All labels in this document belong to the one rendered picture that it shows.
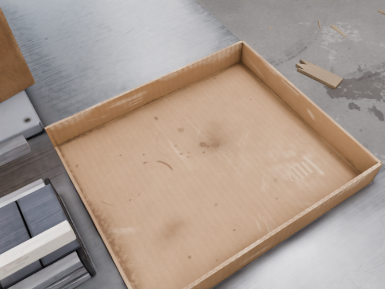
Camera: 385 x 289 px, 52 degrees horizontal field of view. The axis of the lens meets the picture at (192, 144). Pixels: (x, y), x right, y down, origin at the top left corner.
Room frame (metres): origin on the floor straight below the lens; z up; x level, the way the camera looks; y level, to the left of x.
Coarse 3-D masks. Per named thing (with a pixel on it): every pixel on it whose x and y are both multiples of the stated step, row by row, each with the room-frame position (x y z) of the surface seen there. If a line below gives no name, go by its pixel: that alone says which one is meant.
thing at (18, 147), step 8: (0, 144) 0.22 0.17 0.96; (8, 144) 0.22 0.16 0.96; (16, 144) 0.22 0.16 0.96; (24, 144) 0.22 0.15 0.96; (0, 152) 0.21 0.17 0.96; (8, 152) 0.21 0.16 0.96; (16, 152) 0.21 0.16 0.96; (24, 152) 0.22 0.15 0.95; (0, 160) 0.20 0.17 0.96; (8, 160) 0.21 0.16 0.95
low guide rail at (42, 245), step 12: (60, 228) 0.16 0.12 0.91; (36, 240) 0.15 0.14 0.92; (48, 240) 0.15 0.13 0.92; (60, 240) 0.15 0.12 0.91; (72, 240) 0.15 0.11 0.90; (12, 252) 0.14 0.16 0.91; (24, 252) 0.14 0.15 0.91; (36, 252) 0.14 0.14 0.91; (48, 252) 0.14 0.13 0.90; (0, 264) 0.13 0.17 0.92; (12, 264) 0.13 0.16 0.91; (24, 264) 0.13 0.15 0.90; (0, 276) 0.12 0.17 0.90
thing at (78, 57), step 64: (0, 0) 0.66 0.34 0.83; (64, 0) 0.65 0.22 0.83; (128, 0) 0.64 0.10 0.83; (192, 0) 0.63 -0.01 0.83; (64, 64) 0.47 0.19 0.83; (128, 64) 0.47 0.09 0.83; (0, 192) 0.25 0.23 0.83; (64, 192) 0.25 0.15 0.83; (384, 192) 0.23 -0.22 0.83; (320, 256) 0.15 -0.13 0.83; (384, 256) 0.15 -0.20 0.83
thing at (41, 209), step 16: (32, 192) 0.22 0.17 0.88; (48, 192) 0.22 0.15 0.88; (0, 208) 0.20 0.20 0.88; (16, 208) 0.20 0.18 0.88; (32, 208) 0.20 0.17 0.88; (48, 208) 0.20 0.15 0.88; (0, 224) 0.18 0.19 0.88; (16, 224) 0.18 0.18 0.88; (32, 224) 0.18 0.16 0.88; (48, 224) 0.18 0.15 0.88; (0, 240) 0.16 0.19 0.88; (16, 240) 0.16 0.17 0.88; (48, 256) 0.15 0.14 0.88; (64, 256) 0.15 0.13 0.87; (16, 272) 0.13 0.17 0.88; (32, 272) 0.13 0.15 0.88; (0, 288) 0.12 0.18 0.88
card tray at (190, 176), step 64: (192, 64) 0.42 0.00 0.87; (256, 64) 0.43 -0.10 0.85; (64, 128) 0.32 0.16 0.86; (128, 128) 0.34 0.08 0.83; (192, 128) 0.33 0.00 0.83; (256, 128) 0.33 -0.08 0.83; (320, 128) 0.31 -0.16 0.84; (128, 192) 0.24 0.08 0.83; (192, 192) 0.24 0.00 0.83; (256, 192) 0.23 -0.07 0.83; (320, 192) 0.23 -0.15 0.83; (128, 256) 0.16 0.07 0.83; (192, 256) 0.16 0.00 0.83; (256, 256) 0.15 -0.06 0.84
